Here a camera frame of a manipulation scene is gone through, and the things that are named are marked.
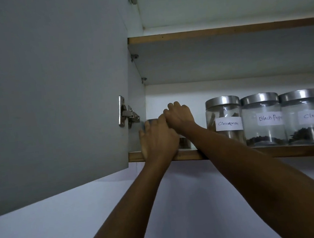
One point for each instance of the person's right hand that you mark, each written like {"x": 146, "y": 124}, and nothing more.
{"x": 180, "y": 117}

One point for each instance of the person's left hand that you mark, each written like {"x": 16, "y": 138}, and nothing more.
{"x": 159, "y": 142}

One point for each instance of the coriander jar grey lid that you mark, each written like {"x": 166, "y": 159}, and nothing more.
{"x": 149, "y": 121}

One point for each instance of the brown wooden wall cabinet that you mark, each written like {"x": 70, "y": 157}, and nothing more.
{"x": 226, "y": 87}

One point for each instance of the cabinet door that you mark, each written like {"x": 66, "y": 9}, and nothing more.
{"x": 45, "y": 93}

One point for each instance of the person's right forearm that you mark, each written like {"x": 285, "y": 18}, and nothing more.
{"x": 265, "y": 190}

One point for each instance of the person's left forearm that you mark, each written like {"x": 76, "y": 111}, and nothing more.
{"x": 128, "y": 218}

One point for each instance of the white cabinet shelf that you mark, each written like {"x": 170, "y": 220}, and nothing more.
{"x": 223, "y": 57}

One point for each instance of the metal shelf support pin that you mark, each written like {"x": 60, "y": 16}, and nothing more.
{"x": 144, "y": 79}
{"x": 134, "y": 57}

